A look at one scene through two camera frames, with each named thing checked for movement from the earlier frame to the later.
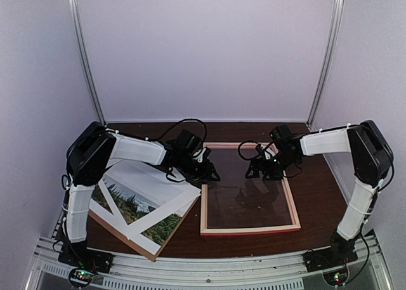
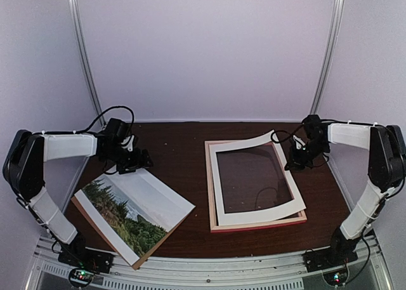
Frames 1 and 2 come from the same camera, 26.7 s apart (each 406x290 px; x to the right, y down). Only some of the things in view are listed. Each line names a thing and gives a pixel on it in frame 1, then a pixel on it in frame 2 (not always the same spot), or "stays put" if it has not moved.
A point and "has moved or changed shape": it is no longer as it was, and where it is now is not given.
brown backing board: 132,243 → 134,263
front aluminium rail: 279,271 stays put
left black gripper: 205,173 → 136,163
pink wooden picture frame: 206,231 has moved or changed shape
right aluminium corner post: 329,54 stays put
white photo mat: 171,195 → 293,205
